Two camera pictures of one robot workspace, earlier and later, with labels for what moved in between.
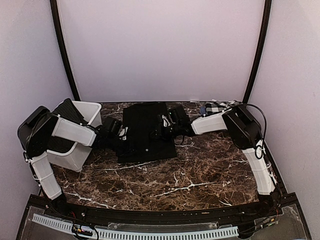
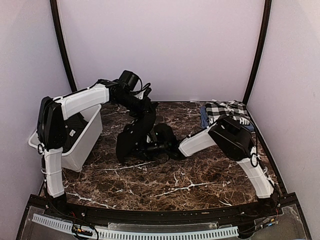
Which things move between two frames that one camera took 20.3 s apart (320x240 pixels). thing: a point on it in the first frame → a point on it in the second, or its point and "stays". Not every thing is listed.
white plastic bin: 75,158 stays
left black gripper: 129,150 → 146,106
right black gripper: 160,135 → 141,150
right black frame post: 262,43 stays
